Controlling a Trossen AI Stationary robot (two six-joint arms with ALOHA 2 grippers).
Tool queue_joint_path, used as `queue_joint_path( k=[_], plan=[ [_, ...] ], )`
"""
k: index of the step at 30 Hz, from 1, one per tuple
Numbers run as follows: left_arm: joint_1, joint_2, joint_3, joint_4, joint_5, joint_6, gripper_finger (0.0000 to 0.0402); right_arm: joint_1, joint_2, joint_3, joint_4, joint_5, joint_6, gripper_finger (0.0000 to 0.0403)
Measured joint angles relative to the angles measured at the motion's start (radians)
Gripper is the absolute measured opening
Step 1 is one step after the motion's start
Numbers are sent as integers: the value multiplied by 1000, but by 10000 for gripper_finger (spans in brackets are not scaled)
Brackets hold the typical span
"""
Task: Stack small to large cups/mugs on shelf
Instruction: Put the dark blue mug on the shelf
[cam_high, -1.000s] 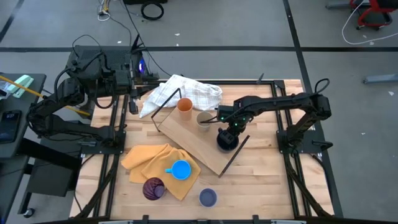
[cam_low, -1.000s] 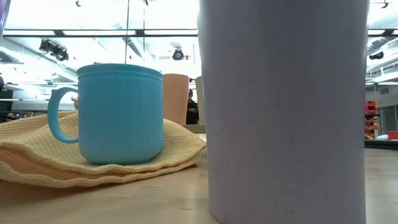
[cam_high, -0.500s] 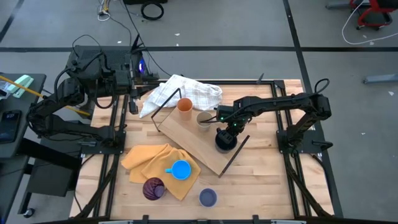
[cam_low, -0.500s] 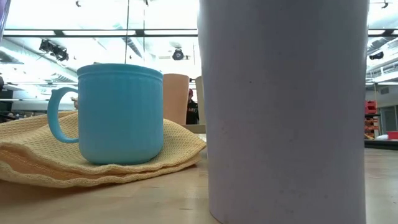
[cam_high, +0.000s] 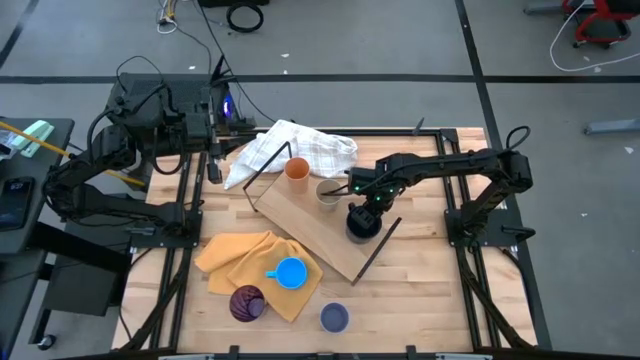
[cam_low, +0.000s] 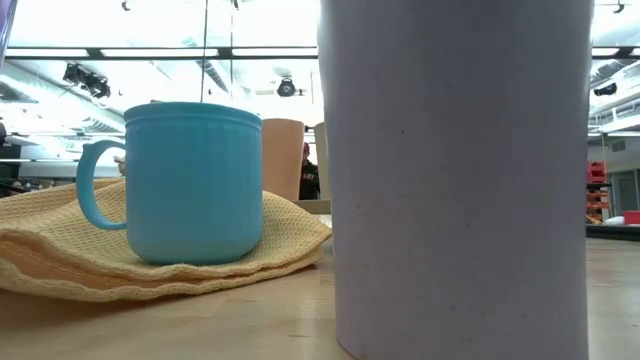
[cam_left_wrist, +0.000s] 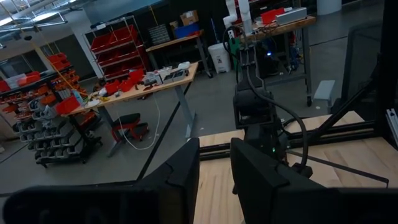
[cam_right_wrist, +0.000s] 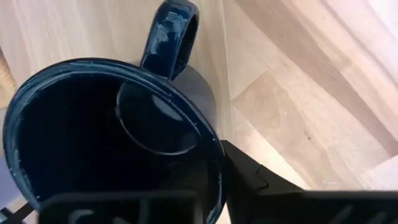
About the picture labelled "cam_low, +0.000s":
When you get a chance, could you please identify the black ceiling track lights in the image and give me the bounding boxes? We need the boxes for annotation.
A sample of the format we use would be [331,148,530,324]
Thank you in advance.
[61,62,113,100]

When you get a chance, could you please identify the yellow waffle weave cloth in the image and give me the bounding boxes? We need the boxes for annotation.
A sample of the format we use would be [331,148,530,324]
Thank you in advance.
[0,177,333,304]

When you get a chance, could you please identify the orange plastic cup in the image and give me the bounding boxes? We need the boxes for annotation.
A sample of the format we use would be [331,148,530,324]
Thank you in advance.
[261,117,306,203]

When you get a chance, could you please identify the wooden shelf with black frame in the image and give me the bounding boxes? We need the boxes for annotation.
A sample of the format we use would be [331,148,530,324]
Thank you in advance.
[293,199,333,216]

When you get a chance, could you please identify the blue plastic mug with handle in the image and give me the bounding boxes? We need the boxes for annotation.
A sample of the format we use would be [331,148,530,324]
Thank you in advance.
[75,101,265,266]

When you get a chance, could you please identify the thin black hanging cable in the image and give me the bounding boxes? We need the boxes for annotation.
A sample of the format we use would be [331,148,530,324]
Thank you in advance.
[229,0,235,104]
[200,0,210,104]

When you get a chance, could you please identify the purple faceted tumbler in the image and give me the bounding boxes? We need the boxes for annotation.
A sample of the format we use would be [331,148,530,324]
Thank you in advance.
[0,0,19,69]

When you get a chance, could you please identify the black rig frame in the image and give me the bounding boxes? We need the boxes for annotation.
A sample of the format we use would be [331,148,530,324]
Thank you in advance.
[4,46,640,62]

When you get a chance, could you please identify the red wall crates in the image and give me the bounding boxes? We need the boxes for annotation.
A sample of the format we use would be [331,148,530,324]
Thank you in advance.
[585,160,608,185]

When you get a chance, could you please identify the rack of orange bins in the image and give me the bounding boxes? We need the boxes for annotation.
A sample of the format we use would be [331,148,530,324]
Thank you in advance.
[584,185,612,226]

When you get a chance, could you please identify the tall lavender plastic cup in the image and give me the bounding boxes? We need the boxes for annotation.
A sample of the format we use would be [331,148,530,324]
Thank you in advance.
[317,0,595,360]

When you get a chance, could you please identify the black ceiling spotlight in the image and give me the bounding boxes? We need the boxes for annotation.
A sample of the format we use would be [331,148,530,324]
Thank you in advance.
[276,76,298,99]

